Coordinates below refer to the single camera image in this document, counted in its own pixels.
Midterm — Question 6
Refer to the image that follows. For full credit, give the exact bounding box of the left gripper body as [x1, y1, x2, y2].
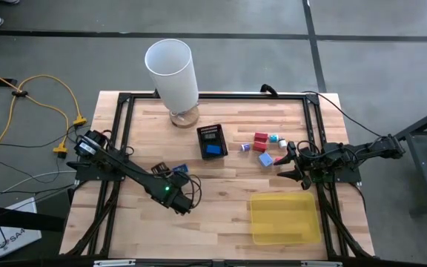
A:
[163, 183, 196, 215]

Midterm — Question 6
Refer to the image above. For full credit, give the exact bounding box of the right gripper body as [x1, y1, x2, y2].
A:
[288, 141, 315, 191]

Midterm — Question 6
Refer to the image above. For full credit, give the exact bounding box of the light blue box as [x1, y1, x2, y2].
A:
[257, 151, 275, 168]

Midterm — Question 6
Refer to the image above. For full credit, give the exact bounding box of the black plastic basket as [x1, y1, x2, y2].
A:
[196, 123, 230, 162]

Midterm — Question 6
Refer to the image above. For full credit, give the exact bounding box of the yellow translucent plastic tray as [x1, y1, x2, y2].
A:
[249, 191, 322, 246]

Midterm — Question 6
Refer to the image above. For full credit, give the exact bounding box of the white shade wooden base lamp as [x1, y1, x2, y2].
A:
[144, 38, 201, 129]

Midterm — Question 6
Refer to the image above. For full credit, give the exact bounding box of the black metal stand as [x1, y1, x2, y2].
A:
[393, 102, 427, 217]

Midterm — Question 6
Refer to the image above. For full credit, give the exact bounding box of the long black beam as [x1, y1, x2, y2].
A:
[0, 202, 67, 233]

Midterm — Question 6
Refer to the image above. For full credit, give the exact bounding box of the white printed sign board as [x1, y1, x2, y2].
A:
[0, 197, 43, 260]

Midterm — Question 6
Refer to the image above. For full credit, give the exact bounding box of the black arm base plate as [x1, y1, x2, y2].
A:
[309, 140, 363, 184]
[74, 161, 128, 182]

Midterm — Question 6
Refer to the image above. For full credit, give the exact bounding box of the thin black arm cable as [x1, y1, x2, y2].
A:
[301, 90, 385, 139]

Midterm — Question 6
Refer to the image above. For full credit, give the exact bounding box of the black aluminium table frame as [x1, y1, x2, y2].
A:
[62, 91, 376, 260]

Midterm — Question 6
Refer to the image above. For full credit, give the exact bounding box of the silver bracket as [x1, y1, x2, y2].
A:
[300, 260, 344, 267]
[93, 259, 137, 267]

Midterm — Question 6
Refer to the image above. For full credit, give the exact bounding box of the white floor cable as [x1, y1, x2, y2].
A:
[0, 169, 78, 205]

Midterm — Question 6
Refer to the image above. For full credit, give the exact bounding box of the black floor cable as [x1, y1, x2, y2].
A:
[0, 125, 88, 149]
[0, 181, 79, 201]

